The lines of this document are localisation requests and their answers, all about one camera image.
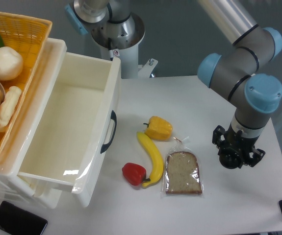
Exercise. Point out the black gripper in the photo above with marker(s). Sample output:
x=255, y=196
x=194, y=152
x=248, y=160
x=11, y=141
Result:
x=222, y=138

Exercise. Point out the dark purple mangosteen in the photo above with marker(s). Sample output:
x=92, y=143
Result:
x=230, y=158

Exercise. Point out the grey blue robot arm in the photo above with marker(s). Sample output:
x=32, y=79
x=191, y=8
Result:
x=236, y=78

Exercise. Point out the white upper drawer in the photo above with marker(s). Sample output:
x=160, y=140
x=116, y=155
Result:
x=77, y=127

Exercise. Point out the white drawer cabinet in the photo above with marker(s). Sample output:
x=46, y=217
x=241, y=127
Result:
x=12, y=187

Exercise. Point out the bagged bread slice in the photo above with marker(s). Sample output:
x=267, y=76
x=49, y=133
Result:
x=181, y=172

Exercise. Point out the yellow bell pepper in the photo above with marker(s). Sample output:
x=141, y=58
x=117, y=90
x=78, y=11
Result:
x=158, y=128

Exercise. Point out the yellow banana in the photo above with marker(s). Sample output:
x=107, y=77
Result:
x=156, y=159

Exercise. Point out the red bell pepper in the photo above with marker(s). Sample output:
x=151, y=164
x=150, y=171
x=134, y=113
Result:
x=135, y=174

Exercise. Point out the pale peanut shaped bread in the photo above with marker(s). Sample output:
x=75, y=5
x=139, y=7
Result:
x=8, y=106

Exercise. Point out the black smartphone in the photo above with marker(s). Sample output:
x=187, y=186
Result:
x=16, y=221

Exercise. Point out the yellow wicker basket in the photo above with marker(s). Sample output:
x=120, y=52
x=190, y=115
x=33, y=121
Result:
x=27, y=35

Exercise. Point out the white round bun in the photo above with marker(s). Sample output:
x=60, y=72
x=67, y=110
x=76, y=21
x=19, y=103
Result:
x=11, y=64

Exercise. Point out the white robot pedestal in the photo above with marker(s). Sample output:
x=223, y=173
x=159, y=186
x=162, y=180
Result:
x=115, y=29

